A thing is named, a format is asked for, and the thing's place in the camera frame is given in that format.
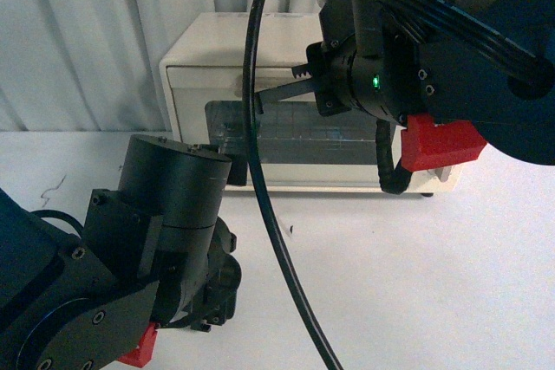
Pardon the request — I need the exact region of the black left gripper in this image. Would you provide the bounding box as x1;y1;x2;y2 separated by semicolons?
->
186;153;246;330

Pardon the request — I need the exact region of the toaster oven glass door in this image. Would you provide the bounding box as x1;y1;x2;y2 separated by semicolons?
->
166;67;408;189

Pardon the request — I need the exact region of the red camera mount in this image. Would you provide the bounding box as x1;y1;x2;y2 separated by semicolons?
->
117;322;159;368
401;114;487;172

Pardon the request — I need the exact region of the white pleated backdrop curtain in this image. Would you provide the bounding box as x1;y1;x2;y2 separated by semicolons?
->
0;0;330;133

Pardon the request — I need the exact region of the red left camera mount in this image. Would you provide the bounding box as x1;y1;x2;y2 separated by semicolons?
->
117;322;159;368

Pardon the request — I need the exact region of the black hanging cable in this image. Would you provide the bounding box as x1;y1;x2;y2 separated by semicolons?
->
242;0;346;370

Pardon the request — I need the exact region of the red right camera mount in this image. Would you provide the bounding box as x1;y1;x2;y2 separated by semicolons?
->
401;114;487;172

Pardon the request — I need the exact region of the black corrugated cable sleeve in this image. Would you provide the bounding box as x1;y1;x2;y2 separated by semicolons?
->
375;118;413;195

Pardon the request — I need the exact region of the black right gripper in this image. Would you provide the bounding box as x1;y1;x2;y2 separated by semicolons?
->
254;38;406;122

